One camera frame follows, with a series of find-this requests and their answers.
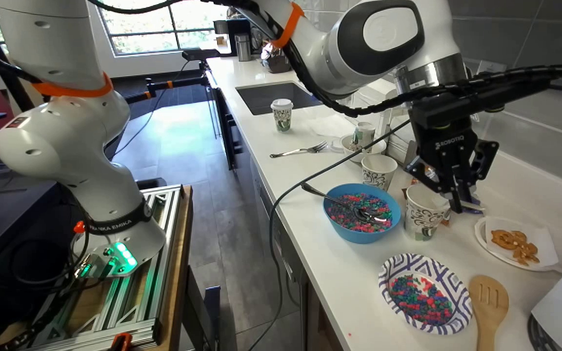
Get wooden slotted spatula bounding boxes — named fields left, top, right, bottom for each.
left=466, top=275, right=511, bottom=351

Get wooden board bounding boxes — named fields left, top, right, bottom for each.
left=152, top=184, right=195, bottom=351

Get colourful beads in bowl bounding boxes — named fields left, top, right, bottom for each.
left=327, top=193, right=394, bottom=234

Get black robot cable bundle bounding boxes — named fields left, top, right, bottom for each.
left=273, top=26, right=562, bottom=119

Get white plastic utensil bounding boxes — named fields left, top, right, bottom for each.
left=456, top=199, right=484, bottom=215

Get small floral paper cup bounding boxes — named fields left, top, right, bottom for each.
left=359, top=152, right=400, bottom=193

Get tiny patterned cup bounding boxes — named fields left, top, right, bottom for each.
left=353, top=121, right=376, bottom=152

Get black power cable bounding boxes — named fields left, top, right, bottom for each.
left=245, top=119, right=413, bottom=351

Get dark sink basin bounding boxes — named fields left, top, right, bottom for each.
left=236, top=82, right=325, bottom=117

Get white framed window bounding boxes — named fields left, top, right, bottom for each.
left=87, top=0, right=238, bottom=80

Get blue patterned paper plate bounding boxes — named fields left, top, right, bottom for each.
left=376, top=254, right=476, bottom=340

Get white paper plate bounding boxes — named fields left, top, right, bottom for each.
left=474, top=215, right=560, bottom=273

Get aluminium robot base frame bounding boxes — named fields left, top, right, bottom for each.
left=29, top=184, right=185, bottom=351

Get orange cable strap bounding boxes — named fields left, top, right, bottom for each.
left=269, top=2, right=308, bottom=51

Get large floral paper cup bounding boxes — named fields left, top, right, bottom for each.
left=402, top=184, right=454, bottom=242

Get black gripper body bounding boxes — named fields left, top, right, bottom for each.
left=413, top=109, right=482, bottom=172

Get black stand with orange clamps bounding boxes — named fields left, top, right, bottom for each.
left=107, top=47, right=244, bottom=172

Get small white saucer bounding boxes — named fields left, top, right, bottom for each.
left=339, top=133, right=386, bottom=162

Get black wire towel holder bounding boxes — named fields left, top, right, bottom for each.
left=525, top=314, right=556, bottom=351

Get blue bowl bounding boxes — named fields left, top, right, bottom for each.
left=322, top=182, right=404, bottom=246

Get black coffee machine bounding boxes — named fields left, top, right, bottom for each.
left=210, top=16, right=257, bottom=65

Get black spoon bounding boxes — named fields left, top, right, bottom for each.
left=300, top=184, right=370, bottom=221

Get silver fork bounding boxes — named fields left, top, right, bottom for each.
left=269, top=143, right=327, bottom=160

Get colourful beads on plate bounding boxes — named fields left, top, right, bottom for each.
left=386, top=271, right=456, bottom=328

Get paper cup green logo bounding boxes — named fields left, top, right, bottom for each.
left=269, top=98, right=294, bottom=135

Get pretzel pile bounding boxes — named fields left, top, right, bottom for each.
left=489, top=228, right=542, bottom=267

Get grey napkin dispenser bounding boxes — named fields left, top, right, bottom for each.
left=384, top=113, right=425, bottom=172

